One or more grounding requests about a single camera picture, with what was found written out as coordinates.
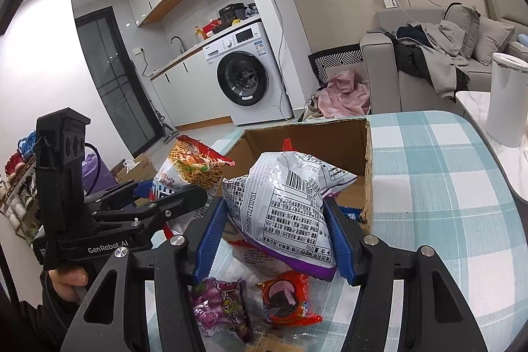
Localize grey sofa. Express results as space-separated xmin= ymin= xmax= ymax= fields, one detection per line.
xmin=360 ymin=8 xmax=528 ymax=115

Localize silver purple snack bag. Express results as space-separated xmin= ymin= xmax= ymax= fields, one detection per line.
xmin=223 ymin=151 xmax=359 ymax=282

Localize person's left hand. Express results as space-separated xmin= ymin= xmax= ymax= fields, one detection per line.
xmin=41 ymin=267 xmax=89 ymax=303

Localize grey cushion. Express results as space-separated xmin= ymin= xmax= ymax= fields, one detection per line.
xmin=472 ymin=17 xmax=516 ymax=66
xmin=445 ymin=3 xmax=481 ymax=58

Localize pile of dark clothes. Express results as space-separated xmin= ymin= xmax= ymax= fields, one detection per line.
xmin=394 ymin=20 xmax=471 ymax=99

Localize brown cardboard shipping box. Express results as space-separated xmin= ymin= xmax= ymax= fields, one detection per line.
xmin=220 ymin=118 xmax=374 ymax=237

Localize black white patterned chair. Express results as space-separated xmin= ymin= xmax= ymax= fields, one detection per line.
xmin=308 ymin=46 xmax=366 ymax=89

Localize blue sneaker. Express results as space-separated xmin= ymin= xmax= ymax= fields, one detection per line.
xmin=17 ymin=131 xmax=39 ymax=155

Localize shoe rack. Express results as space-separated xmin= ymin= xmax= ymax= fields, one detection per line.
xmin=0 ymin=131 xmax=46 ymax=249

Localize white marble side table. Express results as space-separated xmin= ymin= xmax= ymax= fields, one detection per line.
xmin=455 ymin=90 xmax=528 ymax=198

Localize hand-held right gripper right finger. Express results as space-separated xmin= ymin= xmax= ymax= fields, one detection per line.
xmin=324 ymin=197 xmax=491 ymax=352

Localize white lower cabinets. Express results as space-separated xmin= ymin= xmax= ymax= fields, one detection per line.
xmin=150 ymin=57 xmax=232 ymax=130

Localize white washing machine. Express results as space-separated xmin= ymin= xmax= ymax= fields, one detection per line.
xmin=203 ymin=21 xmax=293 ymax=126

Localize purple snack packet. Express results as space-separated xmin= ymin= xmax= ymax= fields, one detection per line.
xmin=190 ymin=277 xmax=253 ymax=344

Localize stick vacuum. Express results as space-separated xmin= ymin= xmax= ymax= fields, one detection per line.
xmin=154 ymin=109 xmax=179 ymax=142

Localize black glass door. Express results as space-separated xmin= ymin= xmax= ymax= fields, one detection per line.
xmin=74 ymin=6 xmax=161 ymax=161

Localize small cardboard box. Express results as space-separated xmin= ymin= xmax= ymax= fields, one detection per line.
xmin=111 ymin=153 xmax=157 ymax=185

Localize blue cookie packet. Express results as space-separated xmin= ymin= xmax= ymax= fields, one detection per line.
xmin=339 ymin=206 xmax=370 ymax=224

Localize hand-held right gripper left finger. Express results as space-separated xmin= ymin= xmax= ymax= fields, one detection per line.
xmin=60 ymin=197 xmax=227 ymax=352

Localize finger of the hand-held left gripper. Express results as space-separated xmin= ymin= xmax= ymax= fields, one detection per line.
xmin=88 ymin=185 xmax=208 ymax=237
xmin=84 ymin=179 xmax=155 ymax=212

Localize red cookie packet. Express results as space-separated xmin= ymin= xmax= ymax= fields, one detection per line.
xmin=256 ymin=270 xmax=323 ymax=326

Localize pink cloth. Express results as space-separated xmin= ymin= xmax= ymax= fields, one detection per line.
xmin=315 ymin=71 xmax=371 ymax=119

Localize black rice cooker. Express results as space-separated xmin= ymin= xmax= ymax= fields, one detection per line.
xmin=218 ymin=3 xmax=247 ymax=25

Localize white trash bin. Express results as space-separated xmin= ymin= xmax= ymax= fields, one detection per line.
xmin=486 ymin=52 xmax=528 ymax=148

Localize noodle snack bag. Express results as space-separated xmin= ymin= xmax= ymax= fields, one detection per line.
xmin=152 ymin=135 xmax=236 ymax=208

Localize clear cracker packet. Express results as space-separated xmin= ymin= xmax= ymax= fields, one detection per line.
xmin=247 ymin=336 xmax=314 ymax=352

